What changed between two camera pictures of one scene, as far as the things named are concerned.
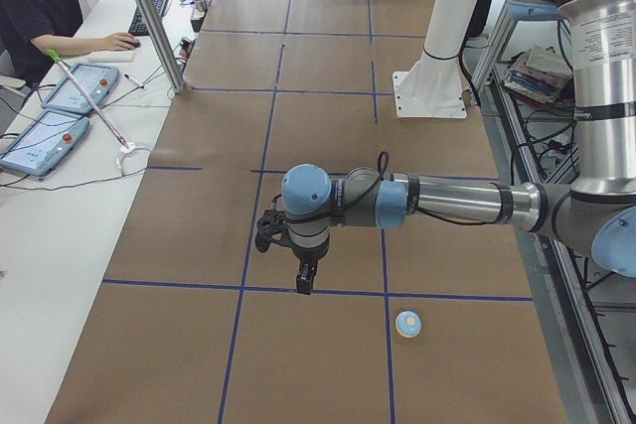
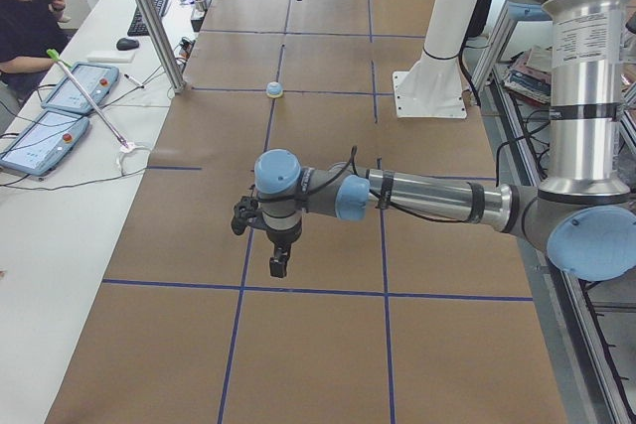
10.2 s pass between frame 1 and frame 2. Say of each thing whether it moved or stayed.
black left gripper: moved
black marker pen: stayed
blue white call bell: moved
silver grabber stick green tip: stayed
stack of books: stayed
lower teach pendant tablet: stayed
